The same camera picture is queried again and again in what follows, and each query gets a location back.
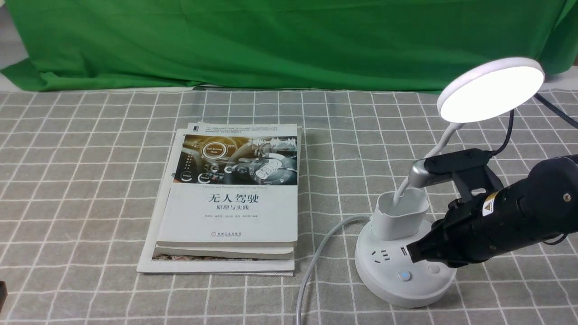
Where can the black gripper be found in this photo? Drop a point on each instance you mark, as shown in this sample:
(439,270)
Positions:
(476,231)

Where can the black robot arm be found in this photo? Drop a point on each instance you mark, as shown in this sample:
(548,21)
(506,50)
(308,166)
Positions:
(549,197)

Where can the white desk lamp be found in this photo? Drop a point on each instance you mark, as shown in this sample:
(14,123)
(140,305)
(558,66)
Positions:
(484,92)

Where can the middle white book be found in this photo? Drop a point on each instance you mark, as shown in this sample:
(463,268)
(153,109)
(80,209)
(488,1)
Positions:
(223,253)

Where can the top white driving book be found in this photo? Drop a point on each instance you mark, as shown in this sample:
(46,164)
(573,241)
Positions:
(233,184)

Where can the green backdrop cloth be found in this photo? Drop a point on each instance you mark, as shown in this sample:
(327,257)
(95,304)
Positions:
(374,45)

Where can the bottom thin white magazine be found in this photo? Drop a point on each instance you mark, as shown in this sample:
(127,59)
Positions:
(149,265)

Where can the grey checked tablecloth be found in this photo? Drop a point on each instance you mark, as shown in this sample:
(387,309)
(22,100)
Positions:
(80,172)

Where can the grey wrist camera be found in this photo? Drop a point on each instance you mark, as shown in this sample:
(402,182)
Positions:
(466,168)

